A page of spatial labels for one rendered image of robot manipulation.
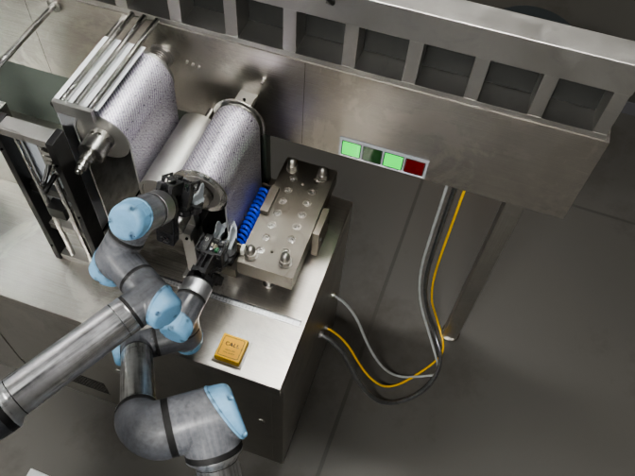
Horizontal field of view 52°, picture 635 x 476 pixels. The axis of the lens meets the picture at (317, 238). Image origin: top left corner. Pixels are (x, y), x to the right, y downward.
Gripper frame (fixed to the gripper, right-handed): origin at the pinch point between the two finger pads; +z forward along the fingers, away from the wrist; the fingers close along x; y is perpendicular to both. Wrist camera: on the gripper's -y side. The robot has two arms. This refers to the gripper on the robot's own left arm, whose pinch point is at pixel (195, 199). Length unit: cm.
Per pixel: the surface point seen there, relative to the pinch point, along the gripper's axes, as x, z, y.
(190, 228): 2.8, 8.4, -10.2
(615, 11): -114, 217, 91
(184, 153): 10.5, 14.4, 6.9
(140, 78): 22.5, 7.2, 23.3
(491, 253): -79, 78, -11
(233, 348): -15.7, 7.8, -38.5
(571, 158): -83, 23, 31
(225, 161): -3.2, 6.9, 9.4
